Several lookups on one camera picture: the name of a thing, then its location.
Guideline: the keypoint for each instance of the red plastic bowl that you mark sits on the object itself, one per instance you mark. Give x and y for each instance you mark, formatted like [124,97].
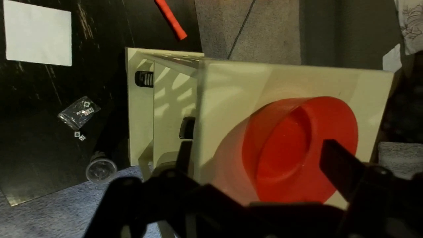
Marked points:
[291,150]

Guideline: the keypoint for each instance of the small white paper note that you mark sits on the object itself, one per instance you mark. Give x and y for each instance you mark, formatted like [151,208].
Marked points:
[391,60]

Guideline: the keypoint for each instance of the clear plastic cup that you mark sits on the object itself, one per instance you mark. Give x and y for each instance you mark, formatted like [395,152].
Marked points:
[100,171]

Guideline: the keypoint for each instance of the white paper sheet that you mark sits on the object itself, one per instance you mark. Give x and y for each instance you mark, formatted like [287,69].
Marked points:
[37,33]

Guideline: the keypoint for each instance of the tiny white part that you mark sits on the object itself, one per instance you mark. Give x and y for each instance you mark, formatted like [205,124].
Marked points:
[79,136]

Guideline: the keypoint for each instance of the white ornate shelf unit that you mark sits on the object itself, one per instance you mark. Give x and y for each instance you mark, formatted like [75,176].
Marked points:
[238,93]

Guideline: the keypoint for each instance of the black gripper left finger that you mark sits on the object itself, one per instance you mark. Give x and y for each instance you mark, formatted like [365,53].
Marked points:
[185,150]

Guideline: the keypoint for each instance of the small clear parts bag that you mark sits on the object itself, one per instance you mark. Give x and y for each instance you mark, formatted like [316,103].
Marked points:
[79,113]

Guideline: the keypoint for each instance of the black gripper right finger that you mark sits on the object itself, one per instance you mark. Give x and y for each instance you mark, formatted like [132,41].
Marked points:
[341,167]

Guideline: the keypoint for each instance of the black coffee table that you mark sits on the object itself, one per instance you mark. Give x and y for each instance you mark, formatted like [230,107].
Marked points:
[40,159]

